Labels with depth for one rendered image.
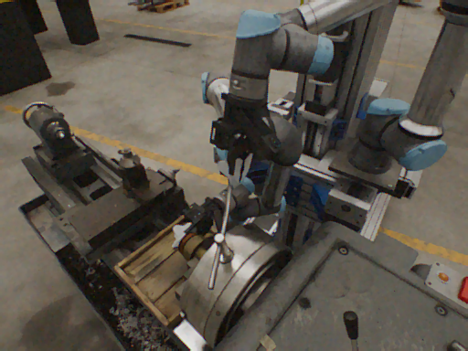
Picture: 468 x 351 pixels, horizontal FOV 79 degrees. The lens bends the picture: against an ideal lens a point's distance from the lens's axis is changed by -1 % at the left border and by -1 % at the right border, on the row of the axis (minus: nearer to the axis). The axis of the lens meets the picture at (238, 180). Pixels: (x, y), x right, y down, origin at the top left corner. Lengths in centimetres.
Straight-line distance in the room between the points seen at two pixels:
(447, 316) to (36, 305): 218
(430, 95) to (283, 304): 60
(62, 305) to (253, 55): 201
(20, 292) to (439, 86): 246
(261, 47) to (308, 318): 51
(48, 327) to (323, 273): 186
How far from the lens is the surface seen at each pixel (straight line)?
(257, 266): 67
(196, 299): 71
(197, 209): 94
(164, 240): 117
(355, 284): 67
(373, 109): 100
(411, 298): 70
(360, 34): 113
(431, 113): 88
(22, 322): 235
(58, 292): 233
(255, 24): 56
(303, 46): 60
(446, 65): 83
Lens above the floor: 181
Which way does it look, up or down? 43 degrees down
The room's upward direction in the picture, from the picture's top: straight up
